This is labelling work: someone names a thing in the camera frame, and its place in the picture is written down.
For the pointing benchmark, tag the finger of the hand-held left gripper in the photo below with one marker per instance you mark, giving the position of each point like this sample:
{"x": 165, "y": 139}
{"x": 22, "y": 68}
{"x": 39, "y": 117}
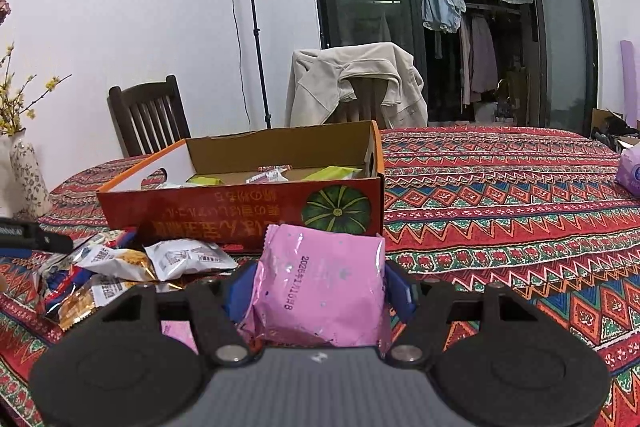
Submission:
{"x": 40, "y": 239}

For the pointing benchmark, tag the red orange cardboard box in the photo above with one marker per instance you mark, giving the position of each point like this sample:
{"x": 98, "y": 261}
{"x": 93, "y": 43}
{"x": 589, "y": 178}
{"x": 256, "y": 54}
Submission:
{"x": 225, "y": 217}

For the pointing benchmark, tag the purple tissue pack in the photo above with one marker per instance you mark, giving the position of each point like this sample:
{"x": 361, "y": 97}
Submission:
{"x": 630, "y": 172}

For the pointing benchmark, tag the yellow flower branches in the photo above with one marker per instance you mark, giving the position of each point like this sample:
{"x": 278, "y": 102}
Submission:
{"x": 6, "y": 119}

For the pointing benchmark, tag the small white snack packet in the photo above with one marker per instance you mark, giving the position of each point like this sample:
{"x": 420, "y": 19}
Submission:
{"x": 170, "y": 186}

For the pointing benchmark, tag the floral ceramic vase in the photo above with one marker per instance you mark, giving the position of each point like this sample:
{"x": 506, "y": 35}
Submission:
{"x": 30, "y": 177}

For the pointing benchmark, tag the brown wooden chair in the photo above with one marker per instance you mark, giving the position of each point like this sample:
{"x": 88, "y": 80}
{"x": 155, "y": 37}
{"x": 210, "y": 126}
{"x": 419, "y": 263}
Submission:
{"x": 367, "y": 102}

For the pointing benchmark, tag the green snack packet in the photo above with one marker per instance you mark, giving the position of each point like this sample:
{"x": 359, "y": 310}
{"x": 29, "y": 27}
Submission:
{"x": 332, "y": 173}
{"x": 205, "y": 181}

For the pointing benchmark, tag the brown open cardboard box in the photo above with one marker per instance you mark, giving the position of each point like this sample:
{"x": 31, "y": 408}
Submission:
{"x": 602, "y": 116}

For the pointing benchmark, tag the beige jacket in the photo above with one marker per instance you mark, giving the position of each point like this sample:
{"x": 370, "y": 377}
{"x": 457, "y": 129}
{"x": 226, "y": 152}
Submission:
{"x": 320, "y": 87}

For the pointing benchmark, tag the mauve hanging clothing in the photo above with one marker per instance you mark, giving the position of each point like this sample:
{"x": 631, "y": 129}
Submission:
{"x": 482, "y": 57}

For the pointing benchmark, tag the pink white snack packet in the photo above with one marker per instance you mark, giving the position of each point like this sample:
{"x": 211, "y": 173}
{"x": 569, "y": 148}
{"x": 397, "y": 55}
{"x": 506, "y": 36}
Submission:
{"x": 270, "y": 176}

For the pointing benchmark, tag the pink dried flowers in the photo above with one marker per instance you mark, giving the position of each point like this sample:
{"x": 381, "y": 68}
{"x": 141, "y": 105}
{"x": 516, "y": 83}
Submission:
{"x": 4, "y": 9}

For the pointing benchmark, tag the silver foil snack packet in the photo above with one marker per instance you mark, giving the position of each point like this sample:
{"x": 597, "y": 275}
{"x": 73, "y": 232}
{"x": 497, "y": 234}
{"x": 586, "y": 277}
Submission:
{"x": 60, "y": 259}

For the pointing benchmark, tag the white orange snack packet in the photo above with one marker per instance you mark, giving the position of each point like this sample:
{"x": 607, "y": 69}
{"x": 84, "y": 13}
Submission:
{"x": 190, "y": 257}
{"x": 115, "y": 262}

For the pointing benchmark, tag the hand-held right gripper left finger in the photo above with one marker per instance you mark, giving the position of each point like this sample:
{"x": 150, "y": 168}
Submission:
{"x": 237, "y": 289}

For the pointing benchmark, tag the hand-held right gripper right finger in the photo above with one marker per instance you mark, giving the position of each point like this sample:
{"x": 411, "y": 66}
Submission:
{"x": 400, "y": 292}

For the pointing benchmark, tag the dark wooden chair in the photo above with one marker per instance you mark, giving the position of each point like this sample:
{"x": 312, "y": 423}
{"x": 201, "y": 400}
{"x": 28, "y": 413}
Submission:
{"x": 145, "y": 88}

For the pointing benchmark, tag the red blue snack packet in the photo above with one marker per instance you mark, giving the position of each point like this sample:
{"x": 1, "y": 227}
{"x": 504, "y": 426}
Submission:
{"x": 122, "y": 239}
{"x": 62, "y": 287}

